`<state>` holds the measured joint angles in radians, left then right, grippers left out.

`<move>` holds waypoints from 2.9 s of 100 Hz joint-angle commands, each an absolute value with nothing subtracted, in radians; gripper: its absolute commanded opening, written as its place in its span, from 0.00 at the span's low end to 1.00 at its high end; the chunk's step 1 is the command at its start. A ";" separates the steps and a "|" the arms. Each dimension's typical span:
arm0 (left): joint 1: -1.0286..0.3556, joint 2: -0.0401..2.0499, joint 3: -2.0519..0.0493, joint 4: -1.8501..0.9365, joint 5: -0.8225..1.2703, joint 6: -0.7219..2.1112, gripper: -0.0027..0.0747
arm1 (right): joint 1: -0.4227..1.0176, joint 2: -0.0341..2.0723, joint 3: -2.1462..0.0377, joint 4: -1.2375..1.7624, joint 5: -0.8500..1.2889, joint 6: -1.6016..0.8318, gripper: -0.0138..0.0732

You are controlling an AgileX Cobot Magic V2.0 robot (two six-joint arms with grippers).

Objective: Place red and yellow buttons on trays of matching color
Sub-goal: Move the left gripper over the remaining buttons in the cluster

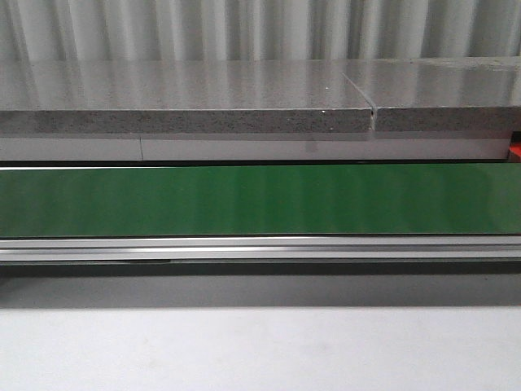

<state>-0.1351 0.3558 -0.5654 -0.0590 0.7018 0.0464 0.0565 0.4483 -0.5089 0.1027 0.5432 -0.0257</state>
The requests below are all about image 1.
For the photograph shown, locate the white panel under slab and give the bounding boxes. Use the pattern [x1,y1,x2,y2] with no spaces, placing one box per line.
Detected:
[1,133,510,162]

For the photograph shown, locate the grey stone slab left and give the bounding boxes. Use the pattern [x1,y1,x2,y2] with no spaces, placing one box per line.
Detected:
[1,60,371,136]

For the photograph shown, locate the red object at edge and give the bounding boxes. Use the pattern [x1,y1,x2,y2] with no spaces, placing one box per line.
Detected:
[507,143,521,163]

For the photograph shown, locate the grey stone slab right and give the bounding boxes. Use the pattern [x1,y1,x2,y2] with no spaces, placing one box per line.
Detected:
[344,57,520,138]

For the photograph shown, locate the grey pleated curtain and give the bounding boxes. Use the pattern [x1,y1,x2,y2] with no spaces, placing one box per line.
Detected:
[1,1,520,61]

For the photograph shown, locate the green conveyor belt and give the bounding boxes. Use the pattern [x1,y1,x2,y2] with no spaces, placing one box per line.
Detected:
[1,163,520,238]

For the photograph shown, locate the grey stone slab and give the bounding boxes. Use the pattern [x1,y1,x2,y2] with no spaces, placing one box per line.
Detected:
[1,60,371,136]
[344,57,520,138]

